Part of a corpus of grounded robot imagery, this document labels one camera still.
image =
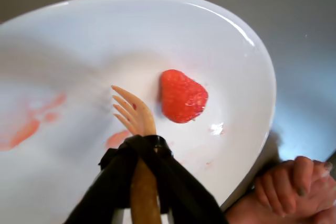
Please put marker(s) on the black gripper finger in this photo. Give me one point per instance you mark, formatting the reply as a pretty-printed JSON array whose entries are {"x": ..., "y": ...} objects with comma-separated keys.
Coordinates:
[
  {"x": 183, "y": 195},
  {"x": 105, "y": 195}
]

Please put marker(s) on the red strawberry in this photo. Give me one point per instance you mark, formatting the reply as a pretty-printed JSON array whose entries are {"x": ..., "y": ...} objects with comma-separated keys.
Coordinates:
[{"x": 181, "y": 95}]

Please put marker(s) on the woman's left hand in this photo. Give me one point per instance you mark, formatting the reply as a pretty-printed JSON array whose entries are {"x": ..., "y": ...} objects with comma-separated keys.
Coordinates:
[{"x": 324, "y": 197}]

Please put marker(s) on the white ceramic plate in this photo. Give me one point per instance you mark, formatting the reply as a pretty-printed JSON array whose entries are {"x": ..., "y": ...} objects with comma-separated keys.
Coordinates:
[{"x": 105, "y": 37}]

